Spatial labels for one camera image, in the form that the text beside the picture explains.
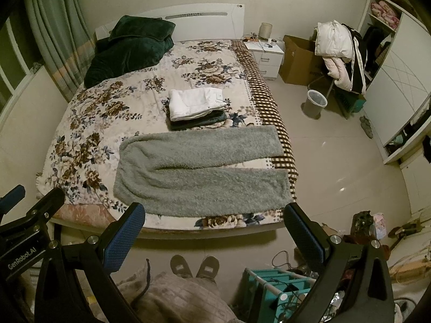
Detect floral bed blanket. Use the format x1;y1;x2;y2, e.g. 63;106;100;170
37;40;298;232

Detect right grey slipper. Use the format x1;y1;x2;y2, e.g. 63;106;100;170
196;256;220;282

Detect grey slipper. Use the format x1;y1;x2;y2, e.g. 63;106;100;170
170;254;193;279
196;256;220;282

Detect left grey slipper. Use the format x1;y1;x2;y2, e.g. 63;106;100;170
170;254;193;279

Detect green curtain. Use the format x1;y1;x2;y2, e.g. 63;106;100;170
25;0;95;101

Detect white puffy jacket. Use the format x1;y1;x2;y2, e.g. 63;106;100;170
315;20;354;60

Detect white nightstand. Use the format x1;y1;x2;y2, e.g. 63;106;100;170
242;37;284;80

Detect window frame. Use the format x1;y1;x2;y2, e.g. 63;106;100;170
1;12;43;125

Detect pink folded bedding on shelf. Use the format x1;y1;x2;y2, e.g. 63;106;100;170
370;1;400;30

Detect grey waste bin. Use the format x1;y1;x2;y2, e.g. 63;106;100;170
303;90;327;119

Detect grey fluffy pants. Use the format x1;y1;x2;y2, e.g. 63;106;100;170
113;125;293;217

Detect dark folded garment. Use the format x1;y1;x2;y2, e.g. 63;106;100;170
164;101;228;131

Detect pink garment on chair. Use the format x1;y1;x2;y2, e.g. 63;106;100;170
323;57;353;91

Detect brown cardboard box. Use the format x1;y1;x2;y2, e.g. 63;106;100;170
279;35;324;85

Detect white folded pants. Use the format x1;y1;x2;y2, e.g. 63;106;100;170
169;87;227;122

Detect white bed headboard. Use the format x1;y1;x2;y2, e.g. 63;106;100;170
94;3;246;43

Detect dark green pillow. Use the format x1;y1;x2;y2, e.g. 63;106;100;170
109;15;175;50

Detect beige table lamp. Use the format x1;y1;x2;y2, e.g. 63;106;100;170
258;23;273;39

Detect white wardrobe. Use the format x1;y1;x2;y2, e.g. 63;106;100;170
359;0;430;164

